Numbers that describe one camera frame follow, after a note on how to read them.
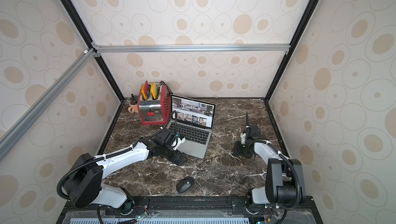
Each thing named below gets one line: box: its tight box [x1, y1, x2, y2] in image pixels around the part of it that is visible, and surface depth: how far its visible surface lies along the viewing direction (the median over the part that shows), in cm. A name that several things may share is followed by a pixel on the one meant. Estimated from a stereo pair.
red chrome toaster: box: [137, 83, 171, 126], surface depth 98 cm
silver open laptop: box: [167, 94, 217, 159], surface depth 99 cm
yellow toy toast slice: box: [150, 82, 160, 101], surface depth 99 cm
